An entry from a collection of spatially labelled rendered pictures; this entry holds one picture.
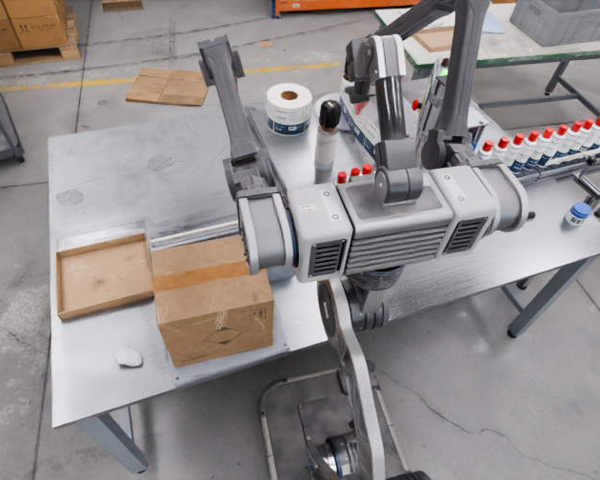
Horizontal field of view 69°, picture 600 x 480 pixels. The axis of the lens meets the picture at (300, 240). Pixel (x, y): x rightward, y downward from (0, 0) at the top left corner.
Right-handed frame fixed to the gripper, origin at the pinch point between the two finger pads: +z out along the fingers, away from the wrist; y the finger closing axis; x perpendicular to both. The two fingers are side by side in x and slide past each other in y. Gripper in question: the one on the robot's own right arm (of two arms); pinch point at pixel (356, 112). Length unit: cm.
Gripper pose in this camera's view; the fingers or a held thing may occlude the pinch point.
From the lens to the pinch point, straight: 166.6
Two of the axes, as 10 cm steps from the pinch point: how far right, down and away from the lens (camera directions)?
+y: -9.4, 2.3, -2.5
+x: 3.3, 7.5, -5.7
